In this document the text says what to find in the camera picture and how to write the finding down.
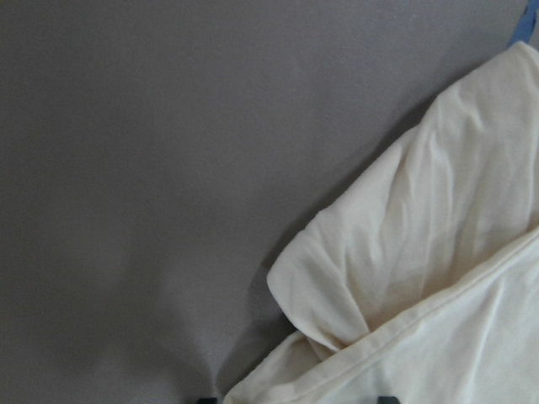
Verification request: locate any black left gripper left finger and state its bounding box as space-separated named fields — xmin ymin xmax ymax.
xmin=197 ymin=396 xmax=219 ymax=404

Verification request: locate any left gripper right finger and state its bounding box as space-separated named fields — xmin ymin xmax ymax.
xmin=377 ymin=396 xmax=399 ymax=404

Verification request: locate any cream long-sleeve printed shirt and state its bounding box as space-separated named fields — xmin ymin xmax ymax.
xmin=224 ymin=42 xmax=538 ymax=403

